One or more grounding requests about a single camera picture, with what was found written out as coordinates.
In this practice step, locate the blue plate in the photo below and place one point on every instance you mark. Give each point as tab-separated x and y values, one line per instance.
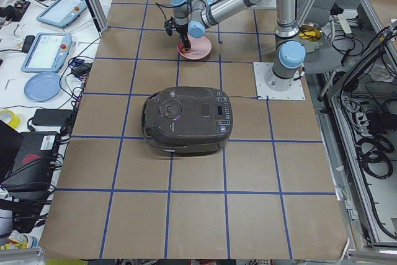
42	87

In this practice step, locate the dark grey rice cooker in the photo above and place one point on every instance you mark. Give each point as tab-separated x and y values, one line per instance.
187	120

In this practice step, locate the pink plate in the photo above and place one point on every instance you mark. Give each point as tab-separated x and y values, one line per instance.
199	48

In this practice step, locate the grey office chair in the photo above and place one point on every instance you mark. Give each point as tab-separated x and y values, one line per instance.
325	57

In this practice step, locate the far teach pendant tablet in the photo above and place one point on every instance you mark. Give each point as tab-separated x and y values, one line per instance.
62	13

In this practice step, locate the black laptop with red logo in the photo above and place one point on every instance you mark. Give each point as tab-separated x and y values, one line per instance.
27	159

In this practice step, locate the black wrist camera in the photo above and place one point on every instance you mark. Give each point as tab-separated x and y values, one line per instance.
169	26

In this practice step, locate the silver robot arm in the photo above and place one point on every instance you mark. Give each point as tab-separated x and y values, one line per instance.
191	18

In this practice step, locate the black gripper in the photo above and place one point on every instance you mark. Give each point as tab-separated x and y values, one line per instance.
182	31

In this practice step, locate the yellow tape roll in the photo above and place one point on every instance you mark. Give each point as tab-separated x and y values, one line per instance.
10	118

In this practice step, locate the steel pot with yellow contents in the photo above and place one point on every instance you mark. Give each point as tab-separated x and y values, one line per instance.
311	37

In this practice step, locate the teach pendant tablet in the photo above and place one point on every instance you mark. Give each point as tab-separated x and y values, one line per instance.
62	13
47	53

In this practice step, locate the black power adapter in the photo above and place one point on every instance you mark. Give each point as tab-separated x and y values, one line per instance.
51	117

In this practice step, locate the near teach pendant tablet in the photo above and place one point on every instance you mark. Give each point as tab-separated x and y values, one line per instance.
47	53

